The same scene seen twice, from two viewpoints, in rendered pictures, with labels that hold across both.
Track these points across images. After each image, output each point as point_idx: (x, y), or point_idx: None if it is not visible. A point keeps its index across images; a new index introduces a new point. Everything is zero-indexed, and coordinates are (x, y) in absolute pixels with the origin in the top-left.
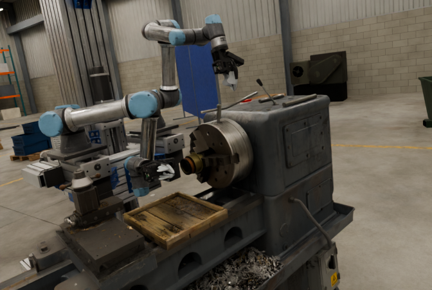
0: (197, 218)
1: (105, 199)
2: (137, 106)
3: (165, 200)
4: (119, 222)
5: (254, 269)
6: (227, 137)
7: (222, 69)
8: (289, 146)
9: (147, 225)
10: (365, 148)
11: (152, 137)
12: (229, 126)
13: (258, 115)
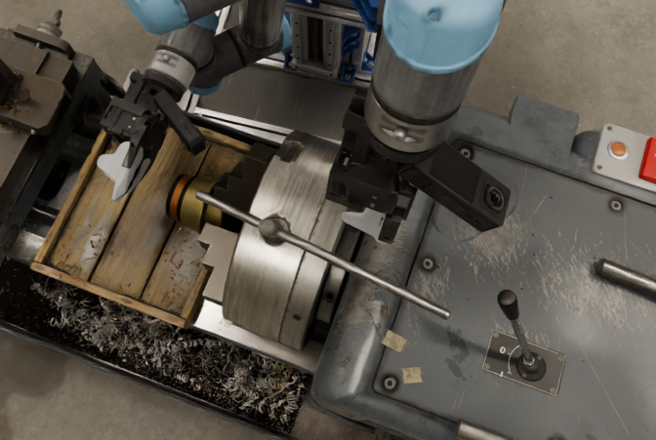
0: (149, 268)
1: (43, 84)
2: None
3: (217, 141)
4: (10, 159)
5: (237, 374)
6: (230, 291)
7: (331, 189)
8: (411, 437)
9: (102, 177)
10: None
11: (253, 13)
12: (276, 274)
13: (342, 358)
